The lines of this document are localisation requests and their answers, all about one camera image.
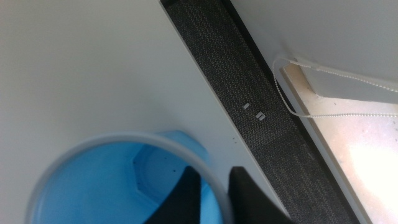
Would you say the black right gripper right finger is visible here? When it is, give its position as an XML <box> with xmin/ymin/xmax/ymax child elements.
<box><xmin>228</xmin><ymin>166</ymin><xmax>295</xmax><ymax>224</ymax></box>

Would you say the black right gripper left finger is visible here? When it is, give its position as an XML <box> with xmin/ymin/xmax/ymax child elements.
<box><xmin>142</xmin><ymin>165</ymin><xmax>203</xmax><ymax>224</ymax></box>

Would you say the blue plastic bucket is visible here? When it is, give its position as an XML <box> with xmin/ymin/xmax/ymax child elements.
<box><xmin>24</xmin><ymin>130</ymin><xmax>234</xmax><ymax>224</ymax></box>

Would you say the pale stone window sill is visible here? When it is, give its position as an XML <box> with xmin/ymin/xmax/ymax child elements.
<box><xmin>279</xmin><ymin>63</ymin><xmax>398</xmax><ymax>224</ymax></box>

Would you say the white bead chain cord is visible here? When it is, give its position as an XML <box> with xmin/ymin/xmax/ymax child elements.
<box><xmin>271</xmin><ymin>55</ymin><xmax>398</xmax><ymax>119</ymax></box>

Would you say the white blind bottom rail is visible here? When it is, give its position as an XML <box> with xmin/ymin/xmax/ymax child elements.
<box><xmin>294</xmin><ymin>57</ymin><xmax>398</xmax><ymax>105</ymax></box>

